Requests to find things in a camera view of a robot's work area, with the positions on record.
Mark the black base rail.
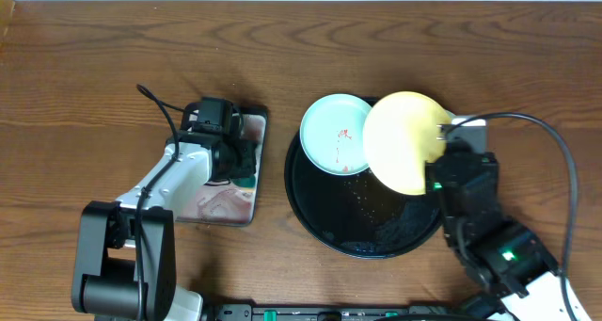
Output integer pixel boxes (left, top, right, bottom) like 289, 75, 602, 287
199, 303, 467, 321

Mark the right mint green plate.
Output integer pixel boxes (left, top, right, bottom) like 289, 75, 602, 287
446, 110, 456, 120

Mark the green scouring sponge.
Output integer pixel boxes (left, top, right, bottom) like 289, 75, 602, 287
231, 175, 257, 189

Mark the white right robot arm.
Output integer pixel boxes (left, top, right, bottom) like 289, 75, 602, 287
425, 139, 589, 320

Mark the black round tray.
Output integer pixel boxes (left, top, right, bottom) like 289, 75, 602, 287
285, 132, 440, 259

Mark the left mint green plate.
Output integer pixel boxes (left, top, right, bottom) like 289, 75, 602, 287
299, 93, 372, 176

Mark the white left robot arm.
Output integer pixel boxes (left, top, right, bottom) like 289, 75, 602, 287
71, 98, 259, 321

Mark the mint green plate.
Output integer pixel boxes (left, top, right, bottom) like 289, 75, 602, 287
299, 93, 372, 176
446, 110, 456, 120

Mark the pale yellow plate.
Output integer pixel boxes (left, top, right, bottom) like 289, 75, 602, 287
363, 91, 452, 196

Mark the black rectangular soapy tray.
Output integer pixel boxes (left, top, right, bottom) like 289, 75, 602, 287
177, 106, 268, 226

